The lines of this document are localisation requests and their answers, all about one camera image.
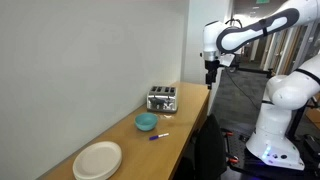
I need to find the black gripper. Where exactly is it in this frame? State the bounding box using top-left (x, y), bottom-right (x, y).
top-left (204, 59), bottom-right (221, 90)

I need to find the blue and white pen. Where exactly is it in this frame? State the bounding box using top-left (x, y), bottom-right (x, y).
top-left (148, 132), bottom-right (170, 141)

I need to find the light blue bowl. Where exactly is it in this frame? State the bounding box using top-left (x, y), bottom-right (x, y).
top-left (134, 112), bottom-right (159, 132)

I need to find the silver four-slot toaster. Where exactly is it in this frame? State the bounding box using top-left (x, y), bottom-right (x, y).
top-left (146, 85), bottom-right (179, 114)

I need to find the black office chair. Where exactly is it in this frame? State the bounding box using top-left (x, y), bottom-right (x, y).
top-left (194, 113), bottom-right (228, 180)

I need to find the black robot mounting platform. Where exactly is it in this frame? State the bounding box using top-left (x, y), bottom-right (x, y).
top-left (219, 127), bottom-right (320, 180)

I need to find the white plate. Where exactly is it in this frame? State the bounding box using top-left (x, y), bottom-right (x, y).
top-left (72, 140), bottom-right (123, 178)
top-left (73, 159), bottom-right (123, 180)

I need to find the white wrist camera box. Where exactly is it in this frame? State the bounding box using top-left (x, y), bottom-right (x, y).
top-left (219, 54), bottom-right (236, 68)

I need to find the black hanging cable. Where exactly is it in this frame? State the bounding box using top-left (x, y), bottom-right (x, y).
top-left (225, 67), bottom-right (262, 112)

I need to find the black camera stand bar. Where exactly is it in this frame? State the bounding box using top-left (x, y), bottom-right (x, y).
top-left (233, 65), bottom-right (275, 78)

